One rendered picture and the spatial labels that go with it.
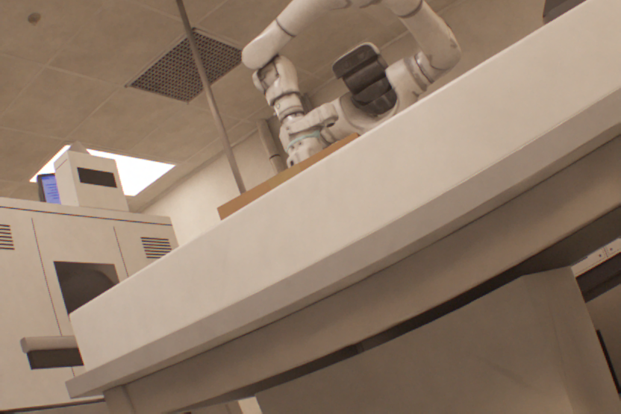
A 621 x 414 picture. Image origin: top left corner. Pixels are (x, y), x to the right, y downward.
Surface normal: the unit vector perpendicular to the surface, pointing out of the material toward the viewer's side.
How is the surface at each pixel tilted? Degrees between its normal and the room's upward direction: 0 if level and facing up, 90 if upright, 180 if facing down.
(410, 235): 90
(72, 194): 90
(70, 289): 90
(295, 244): 90
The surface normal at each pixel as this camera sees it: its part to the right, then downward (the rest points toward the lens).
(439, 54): -0.02, 0.67
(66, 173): -0.51, -0.11
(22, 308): 0.78, -0.47
